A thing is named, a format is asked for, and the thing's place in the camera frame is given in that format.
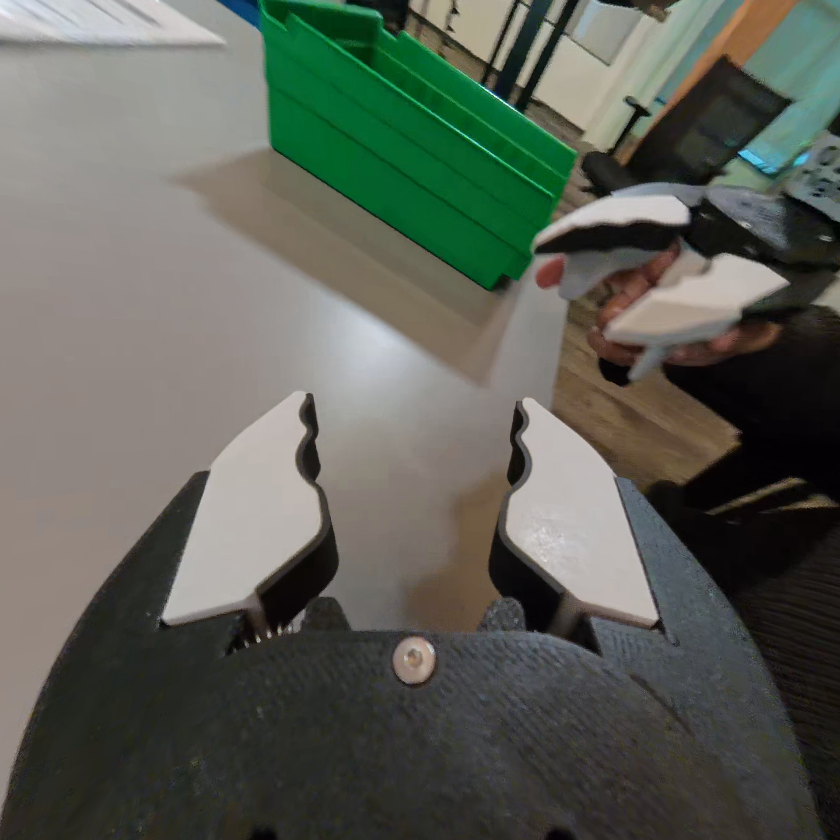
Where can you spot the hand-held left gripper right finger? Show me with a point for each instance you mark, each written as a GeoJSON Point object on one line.
{"type": "Point", "coordinates": [577, 531]}

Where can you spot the person's right hand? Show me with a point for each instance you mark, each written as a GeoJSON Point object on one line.
{"type": "Point", "coordinates": [633, 285]}

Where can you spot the wooden table dark frame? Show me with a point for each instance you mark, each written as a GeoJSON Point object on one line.
{"type": "Point", "coordinates": [525, 52]}

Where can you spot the person's right forearm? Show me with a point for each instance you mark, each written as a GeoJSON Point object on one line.
{"type": "Point", "coordinates": [787, 407]}

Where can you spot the black swivel chair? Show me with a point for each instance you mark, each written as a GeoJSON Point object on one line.
{"type": "Point", "coordinates": [709, 131]}

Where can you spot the white desk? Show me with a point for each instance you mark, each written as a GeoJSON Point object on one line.
{"type": "Point", "coordinates": [131, 262]}

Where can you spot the green plastic bin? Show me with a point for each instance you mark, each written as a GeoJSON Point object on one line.
{"type": "Point", "coordinates": [394, 164]}

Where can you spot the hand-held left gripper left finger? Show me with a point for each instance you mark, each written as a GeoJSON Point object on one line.
{"type": "Point", "coordinates": [256, 525]}

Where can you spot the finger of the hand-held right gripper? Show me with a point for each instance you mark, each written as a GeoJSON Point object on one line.
{"type": "Point", "coordinates": [623, 216]}
{"type": "Point", "coordinates": [709, 302]}

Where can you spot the plastic sleeve document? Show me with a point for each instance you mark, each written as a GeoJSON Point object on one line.
{"type": "Point", "coordinates": [98, 19]}

